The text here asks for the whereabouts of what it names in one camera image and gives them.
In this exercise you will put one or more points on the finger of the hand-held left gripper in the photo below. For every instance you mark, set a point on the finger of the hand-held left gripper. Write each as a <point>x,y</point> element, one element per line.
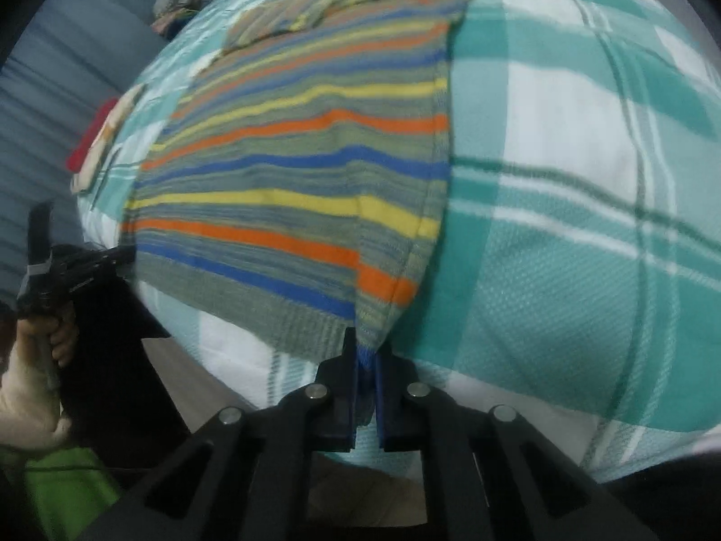
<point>121,259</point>

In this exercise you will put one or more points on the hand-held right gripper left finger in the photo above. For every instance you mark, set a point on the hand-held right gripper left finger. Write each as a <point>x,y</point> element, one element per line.
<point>350,389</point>

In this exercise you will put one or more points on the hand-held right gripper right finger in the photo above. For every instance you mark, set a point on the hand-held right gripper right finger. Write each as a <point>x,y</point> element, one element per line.
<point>384,400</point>

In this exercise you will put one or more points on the striped knit sweater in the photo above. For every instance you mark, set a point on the striped knit sweater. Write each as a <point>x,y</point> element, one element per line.
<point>281,208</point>

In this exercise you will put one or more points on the pile of mixed clothes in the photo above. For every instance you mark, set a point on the pile of mixed clothes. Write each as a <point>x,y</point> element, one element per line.
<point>186,0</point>

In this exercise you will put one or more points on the person's left hand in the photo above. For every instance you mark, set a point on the person's left hand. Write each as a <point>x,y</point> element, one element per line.
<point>28,400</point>

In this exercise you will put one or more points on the dark cloth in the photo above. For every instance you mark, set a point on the dark cloth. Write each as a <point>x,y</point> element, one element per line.
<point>118,377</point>

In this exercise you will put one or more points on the red cloth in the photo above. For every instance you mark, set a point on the red cloth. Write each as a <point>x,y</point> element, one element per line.
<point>90,135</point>

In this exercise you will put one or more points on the patterned beige cloth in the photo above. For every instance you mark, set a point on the patterned beige cloth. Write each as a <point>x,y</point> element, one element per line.
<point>115,124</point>

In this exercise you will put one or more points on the blue curtain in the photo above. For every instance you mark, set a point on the blue curtain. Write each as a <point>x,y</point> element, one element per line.
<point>56,96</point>

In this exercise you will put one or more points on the green cloth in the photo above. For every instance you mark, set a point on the green cloth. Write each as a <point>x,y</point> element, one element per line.
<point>56,496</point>

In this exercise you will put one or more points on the teal checked blanket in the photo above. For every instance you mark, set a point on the teal checked blanket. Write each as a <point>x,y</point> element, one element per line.
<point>563,236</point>

